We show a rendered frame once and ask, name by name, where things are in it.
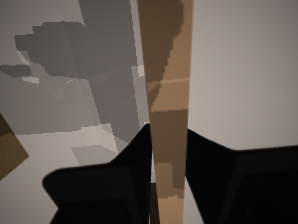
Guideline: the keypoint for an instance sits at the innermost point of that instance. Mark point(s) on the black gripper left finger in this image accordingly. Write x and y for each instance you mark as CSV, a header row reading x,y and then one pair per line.
x,y
127,176

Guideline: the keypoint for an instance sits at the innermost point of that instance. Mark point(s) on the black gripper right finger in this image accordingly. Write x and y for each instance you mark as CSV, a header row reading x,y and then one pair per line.
x,y
214,171

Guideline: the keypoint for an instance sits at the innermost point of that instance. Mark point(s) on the long brown wooden rail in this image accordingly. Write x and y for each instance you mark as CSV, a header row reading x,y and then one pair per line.
x,y
166,37

